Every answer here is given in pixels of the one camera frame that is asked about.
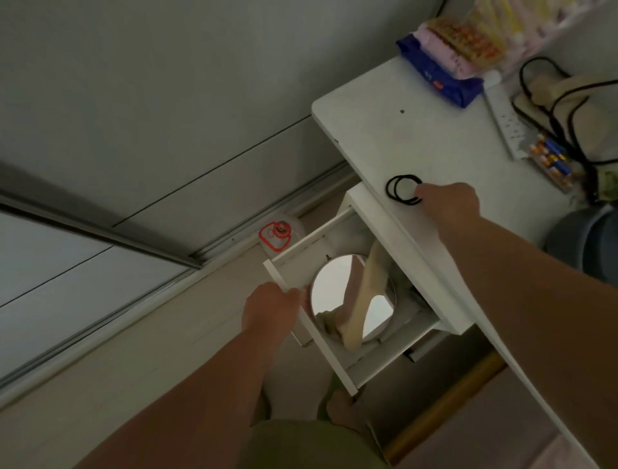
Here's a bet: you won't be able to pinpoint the person's left hand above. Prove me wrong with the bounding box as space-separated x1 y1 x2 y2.
241 282 303 349

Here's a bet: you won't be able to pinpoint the person's right hand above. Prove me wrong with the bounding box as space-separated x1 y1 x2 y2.
414 182 482 243

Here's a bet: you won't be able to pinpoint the black hair tie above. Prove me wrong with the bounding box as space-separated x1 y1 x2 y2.
393 175 425 206
385 176 412 204

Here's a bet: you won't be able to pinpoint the white desk drawer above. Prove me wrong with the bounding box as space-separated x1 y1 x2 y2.
263 207 442 398

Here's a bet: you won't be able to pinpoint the person's left forearm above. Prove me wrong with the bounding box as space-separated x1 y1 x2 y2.
72 326 290 469

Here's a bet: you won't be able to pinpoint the person's right forearm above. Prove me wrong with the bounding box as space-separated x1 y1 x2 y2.
437 215 618 469

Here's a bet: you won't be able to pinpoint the round mirror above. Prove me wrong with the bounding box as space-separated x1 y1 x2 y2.
309 254 398 345

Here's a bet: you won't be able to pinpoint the white desk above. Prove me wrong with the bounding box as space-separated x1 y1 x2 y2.
311 53 618 469

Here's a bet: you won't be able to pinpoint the clear container with red lid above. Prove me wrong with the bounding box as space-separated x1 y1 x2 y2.
257 215 308 265

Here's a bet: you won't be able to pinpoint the beige plastic comb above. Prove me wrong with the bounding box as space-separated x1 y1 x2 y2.
335 240 392 352

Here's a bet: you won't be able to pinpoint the white power strip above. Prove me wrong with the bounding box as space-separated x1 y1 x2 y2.
483 70 533 161

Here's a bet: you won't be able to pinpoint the blue tissue packet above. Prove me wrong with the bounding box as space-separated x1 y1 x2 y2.
396 34 485 108

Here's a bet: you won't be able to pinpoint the person's foot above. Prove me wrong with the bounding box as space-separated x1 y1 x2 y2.
326 389 373 434

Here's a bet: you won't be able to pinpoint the pack of batteries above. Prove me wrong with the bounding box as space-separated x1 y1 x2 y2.
526 134 581 195

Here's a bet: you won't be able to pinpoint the pink tissue packet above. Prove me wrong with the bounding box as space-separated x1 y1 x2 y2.
416 22 489 80

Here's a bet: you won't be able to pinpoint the green shorts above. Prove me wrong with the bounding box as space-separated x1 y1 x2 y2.
237 418 388 469

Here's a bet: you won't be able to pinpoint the orange patterned snack packet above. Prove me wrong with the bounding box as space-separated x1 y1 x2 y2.
427 17 505 68

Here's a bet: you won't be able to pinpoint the grey plastic bin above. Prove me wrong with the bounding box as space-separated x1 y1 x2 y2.
545 204 618 287

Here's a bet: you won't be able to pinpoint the beige hair dryer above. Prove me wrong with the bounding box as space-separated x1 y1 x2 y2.
512 72 618 162

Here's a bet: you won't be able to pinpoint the green patterned pouch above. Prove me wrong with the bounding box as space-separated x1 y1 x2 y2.
598 163 618 203

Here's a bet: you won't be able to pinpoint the wooden bar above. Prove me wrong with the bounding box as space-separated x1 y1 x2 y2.
384 350 508 465

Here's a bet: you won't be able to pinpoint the yellow and pink packets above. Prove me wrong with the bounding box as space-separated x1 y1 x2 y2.
466 0 575 61

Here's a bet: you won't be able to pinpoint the black cable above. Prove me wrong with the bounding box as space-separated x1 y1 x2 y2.
518 56 618 205

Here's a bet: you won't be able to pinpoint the metal sliding door rail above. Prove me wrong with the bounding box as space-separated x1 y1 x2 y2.
0 162 359 389

